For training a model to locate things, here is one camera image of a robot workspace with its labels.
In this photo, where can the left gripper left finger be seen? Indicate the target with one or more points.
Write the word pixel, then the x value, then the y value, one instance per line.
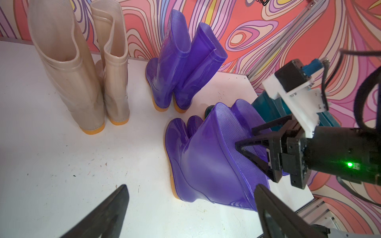
pixel 106 220

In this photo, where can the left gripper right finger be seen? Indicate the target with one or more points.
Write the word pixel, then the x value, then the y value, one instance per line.
pixel 278 220

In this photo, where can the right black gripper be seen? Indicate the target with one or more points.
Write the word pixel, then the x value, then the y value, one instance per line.
pixel 284 150

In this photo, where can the teal rain boot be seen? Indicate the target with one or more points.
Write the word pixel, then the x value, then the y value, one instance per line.
pixel 326 119
pixel 268 110

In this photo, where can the thin purple rain boot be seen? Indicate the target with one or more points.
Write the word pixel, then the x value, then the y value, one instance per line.
pixel 163 73

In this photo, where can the beige rain boot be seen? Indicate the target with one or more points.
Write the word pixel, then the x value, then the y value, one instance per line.
pixel 110 28
pixel 67 61

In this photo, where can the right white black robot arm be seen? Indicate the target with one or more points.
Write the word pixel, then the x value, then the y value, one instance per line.
pixel 350 154

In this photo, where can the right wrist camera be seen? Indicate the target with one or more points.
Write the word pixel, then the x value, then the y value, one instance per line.
pixel 293 84

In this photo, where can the back black wire basket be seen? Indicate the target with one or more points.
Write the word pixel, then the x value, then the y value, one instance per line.
pixel 263 2

